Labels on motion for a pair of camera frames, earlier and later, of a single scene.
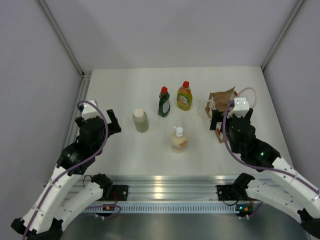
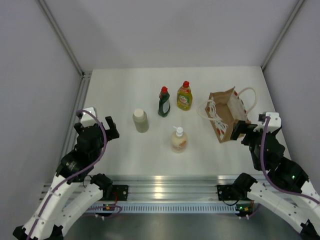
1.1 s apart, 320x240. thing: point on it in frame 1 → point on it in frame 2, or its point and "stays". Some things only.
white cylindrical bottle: (141, 119) stays
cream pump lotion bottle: (179, 140) stays
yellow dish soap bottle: (184, 97) stays
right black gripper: (217, 117) → (241, 127)
